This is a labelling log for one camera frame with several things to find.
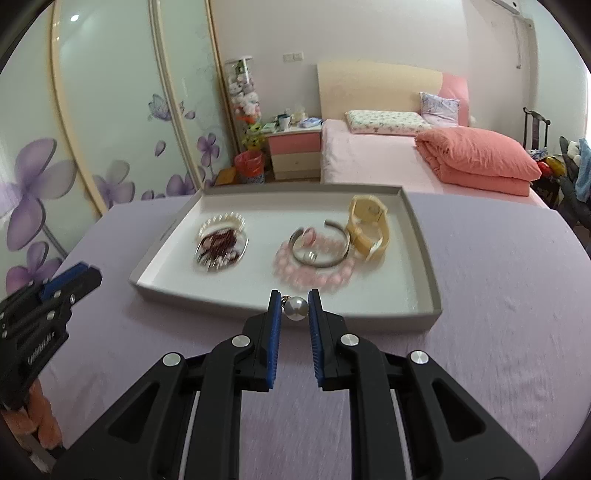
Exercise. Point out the beige and pink headboard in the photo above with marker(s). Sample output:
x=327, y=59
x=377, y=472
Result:
x=369, y=87

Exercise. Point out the dark wooden chair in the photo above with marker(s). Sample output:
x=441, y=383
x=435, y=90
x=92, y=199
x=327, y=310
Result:
x=531, y=129

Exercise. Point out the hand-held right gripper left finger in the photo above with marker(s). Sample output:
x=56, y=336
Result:
x=275, y=341

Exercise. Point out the white mug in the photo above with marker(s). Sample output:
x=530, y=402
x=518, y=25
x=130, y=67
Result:
x=284, y=122

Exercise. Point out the clear tube of plush toys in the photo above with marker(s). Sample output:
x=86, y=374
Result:
x=242, y=97

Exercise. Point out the yellow wristwatch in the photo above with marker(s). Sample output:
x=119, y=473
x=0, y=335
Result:
x=364, y=230

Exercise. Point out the person's left hand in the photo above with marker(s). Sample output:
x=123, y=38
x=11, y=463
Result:
x=44, y=415

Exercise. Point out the red trash bin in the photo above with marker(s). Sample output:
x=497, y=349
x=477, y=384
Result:
x=249, y=166

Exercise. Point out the white wall socket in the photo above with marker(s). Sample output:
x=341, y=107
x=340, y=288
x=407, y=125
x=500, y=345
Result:
x=293, y=57

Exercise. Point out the pink bed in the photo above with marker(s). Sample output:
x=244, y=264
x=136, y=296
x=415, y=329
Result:
x=360, y=157

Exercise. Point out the folded coral quilt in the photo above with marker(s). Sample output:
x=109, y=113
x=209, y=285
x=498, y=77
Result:
x=471, y=152

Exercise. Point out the white shallow tray box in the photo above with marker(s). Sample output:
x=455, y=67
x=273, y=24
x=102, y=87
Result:
x=397, y=258

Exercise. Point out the pink and beige nightstand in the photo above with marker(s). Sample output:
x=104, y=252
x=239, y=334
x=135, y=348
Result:
x=293, y=154

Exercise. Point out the blue plush toy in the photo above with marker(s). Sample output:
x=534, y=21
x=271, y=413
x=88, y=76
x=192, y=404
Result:
x=584, y=175

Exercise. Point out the floral white pillow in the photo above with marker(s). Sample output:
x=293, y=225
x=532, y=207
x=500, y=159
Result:
x=383, y=121

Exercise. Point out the colourful plush toy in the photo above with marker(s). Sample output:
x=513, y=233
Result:
x=551, y=166

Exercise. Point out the flower print wardrobe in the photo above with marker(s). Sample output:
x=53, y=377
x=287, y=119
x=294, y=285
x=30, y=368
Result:
x=106, y=92

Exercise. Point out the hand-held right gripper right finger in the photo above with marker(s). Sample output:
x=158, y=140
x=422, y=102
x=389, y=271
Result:
x=316, y=341

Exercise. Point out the lilac tablecloth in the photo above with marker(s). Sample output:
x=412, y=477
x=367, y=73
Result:
x=485, y=323

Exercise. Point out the lilac patterned pillow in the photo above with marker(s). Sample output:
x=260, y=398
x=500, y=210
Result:
x=438, y=108

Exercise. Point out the thin silver bangle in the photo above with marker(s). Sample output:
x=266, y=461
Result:
x=247, y=247

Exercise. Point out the pearl earring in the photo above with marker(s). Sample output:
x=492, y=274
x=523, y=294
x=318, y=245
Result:
x=295, y=308

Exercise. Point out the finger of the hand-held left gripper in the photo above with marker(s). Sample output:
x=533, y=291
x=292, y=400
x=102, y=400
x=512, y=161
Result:
x=64, y=274
x=85, y=281

